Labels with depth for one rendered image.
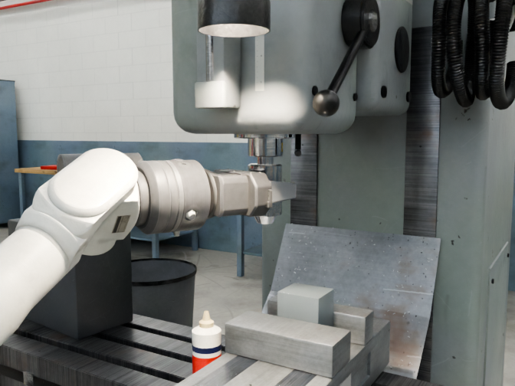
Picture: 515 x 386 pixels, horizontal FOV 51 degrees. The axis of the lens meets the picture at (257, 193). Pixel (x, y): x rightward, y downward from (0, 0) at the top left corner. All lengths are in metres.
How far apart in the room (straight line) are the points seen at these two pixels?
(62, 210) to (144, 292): 2.04
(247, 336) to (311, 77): 0.33
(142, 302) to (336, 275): 1.63
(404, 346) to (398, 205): 0.26
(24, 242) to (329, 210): 0.70
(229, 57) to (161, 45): 5.83
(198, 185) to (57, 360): 0.42
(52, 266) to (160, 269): 2.47
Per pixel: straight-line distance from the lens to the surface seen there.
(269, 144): 0.72
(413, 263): 1.04
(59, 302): 1.02
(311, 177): 1.11
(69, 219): 0.55
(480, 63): 0.85
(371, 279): 1.05
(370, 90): 0.79
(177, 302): 2.64
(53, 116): 7.76
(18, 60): 8.37
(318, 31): 0.66
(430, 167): 1.03
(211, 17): 0.53
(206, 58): 0.64
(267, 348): 0.69
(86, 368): 0.89
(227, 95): 0.63
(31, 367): 0.98
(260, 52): 0.64
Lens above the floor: 1.31
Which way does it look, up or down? 6 degrees down
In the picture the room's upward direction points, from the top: straight up
